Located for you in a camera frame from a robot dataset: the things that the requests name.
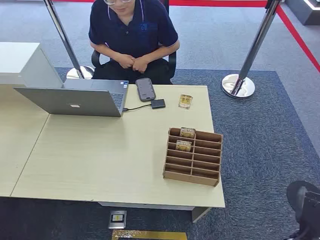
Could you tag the gold floor frame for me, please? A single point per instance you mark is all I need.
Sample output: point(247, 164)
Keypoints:
point(149, 235)

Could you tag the grey display plinth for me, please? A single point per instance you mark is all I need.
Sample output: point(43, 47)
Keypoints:
point(302, 11)

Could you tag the brown slotted card holder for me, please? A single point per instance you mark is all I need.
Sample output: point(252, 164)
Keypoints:
point(200, 175)

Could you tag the person's left hand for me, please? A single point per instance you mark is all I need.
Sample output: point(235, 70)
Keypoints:
point(140, 64)

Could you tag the person's right hand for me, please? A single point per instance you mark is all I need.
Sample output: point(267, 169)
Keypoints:
point(125, 60)

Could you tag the dark blue carpet mat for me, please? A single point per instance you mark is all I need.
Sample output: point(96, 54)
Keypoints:
point(250, 139)

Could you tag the dark smartphone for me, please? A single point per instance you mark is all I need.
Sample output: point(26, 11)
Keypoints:
point(145, 89)

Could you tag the silver floor socket box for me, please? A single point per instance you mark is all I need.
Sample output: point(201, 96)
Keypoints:
point(117, 219)

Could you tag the person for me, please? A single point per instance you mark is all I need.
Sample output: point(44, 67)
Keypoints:
point(135, 36)

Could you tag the white cabinet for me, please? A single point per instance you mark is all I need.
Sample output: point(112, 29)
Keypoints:
point(20, 59)

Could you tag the red barrier belt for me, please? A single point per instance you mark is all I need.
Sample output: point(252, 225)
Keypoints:
point(297, 38)
point(212, 3)

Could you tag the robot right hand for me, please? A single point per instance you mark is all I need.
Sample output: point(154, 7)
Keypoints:
point(311, 212)

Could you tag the chrome stanchion post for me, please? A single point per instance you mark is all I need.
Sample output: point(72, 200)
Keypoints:
point(62, 33)
point(255, 46)

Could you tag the black usb hub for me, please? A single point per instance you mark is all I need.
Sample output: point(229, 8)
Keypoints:
point(158, 104)

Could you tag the grey laptop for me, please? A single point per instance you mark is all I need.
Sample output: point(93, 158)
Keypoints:
point(75, 99)

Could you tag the person's right forearm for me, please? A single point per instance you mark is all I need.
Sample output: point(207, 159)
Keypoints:
point(105, 51)

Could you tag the person's left forearm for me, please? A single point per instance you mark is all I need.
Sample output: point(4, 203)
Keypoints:
point(162, 51)

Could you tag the gold printed card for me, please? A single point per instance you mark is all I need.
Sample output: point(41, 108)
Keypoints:
point(185, 101)
point(187, 132)
point(183, 146)

